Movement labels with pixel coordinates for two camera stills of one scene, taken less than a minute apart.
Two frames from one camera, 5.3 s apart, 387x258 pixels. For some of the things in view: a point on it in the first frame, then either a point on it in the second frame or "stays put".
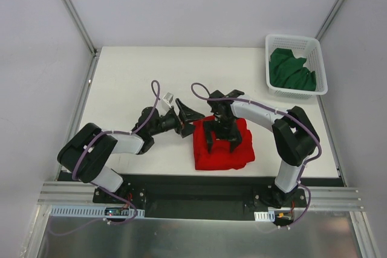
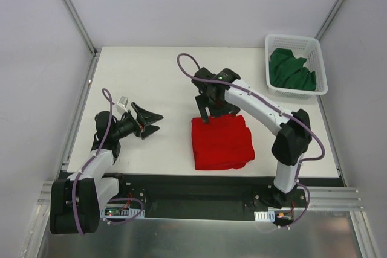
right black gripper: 224,127 -> 210,101
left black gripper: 179,122 -> 139,123
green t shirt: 287,71 stays put
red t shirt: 221,157 stays put
